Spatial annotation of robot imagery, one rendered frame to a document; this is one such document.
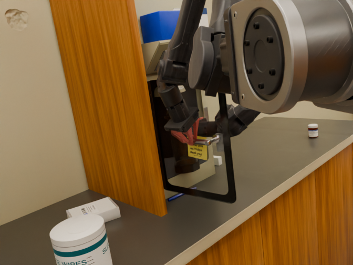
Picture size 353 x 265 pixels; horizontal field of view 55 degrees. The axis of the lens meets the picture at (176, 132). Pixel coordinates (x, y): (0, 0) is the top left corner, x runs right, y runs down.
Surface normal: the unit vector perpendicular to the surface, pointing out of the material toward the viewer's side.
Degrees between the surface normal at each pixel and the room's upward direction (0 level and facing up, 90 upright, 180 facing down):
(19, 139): 90
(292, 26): 69
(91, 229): 0
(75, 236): 0
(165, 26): 90
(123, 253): 0
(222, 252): 90
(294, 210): 90
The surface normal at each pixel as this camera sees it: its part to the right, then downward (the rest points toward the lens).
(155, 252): -0.14, -0.97
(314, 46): 0.20, 0.10
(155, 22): -0.71, 0.26
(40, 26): 0.69, 0.07
